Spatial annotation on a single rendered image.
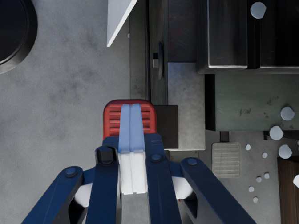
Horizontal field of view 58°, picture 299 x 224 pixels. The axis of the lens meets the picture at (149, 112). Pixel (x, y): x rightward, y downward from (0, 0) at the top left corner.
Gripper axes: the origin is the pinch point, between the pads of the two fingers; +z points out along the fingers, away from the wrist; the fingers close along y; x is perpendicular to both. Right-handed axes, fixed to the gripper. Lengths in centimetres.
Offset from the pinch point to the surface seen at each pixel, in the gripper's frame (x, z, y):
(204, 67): -0.6, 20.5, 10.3
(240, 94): -6.1, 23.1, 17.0
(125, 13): 4, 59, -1
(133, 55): -13, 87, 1
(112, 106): -2.0, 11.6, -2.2
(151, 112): -3.0, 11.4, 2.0
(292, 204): -66, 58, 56
